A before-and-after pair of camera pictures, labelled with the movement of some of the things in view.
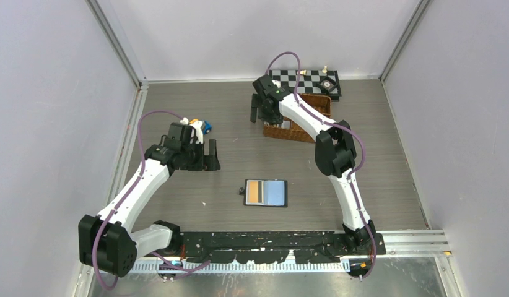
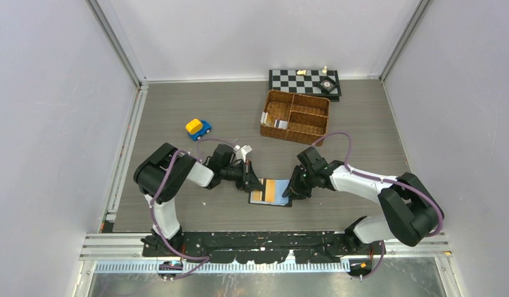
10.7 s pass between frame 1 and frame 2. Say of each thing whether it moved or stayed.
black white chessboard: stayed
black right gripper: moved
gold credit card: stayed
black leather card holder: stayed
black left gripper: moved
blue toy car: stayed
